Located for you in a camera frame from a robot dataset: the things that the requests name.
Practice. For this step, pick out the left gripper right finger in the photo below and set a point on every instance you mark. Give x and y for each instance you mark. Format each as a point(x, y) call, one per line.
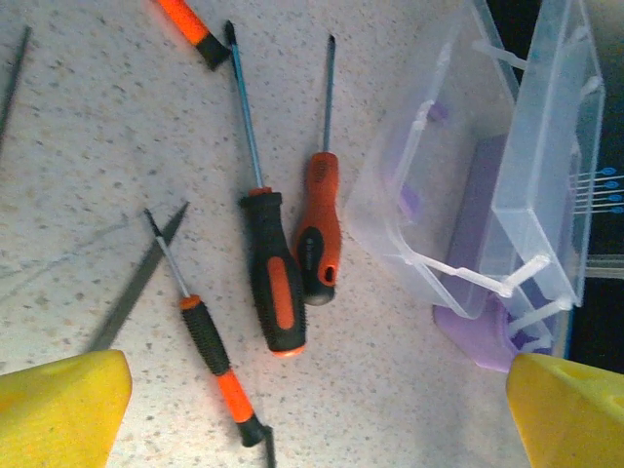
point(570, 419)

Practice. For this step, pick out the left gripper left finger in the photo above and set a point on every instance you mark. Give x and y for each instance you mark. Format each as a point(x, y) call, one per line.
point(53, 414)

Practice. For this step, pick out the purple toolbox with clear lid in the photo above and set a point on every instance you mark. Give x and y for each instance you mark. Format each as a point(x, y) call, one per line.
point(463, 331)

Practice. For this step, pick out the small black orange precision screwdriver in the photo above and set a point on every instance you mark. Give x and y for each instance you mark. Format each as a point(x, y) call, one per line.
point(187, 22)
point(205, 336)

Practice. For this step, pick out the thin dark metal tool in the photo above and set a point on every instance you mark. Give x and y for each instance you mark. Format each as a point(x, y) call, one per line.
point(271, 451)

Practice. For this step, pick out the large black orange screwdriver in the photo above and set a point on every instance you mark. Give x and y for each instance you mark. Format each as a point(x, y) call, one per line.
point(278, 292)

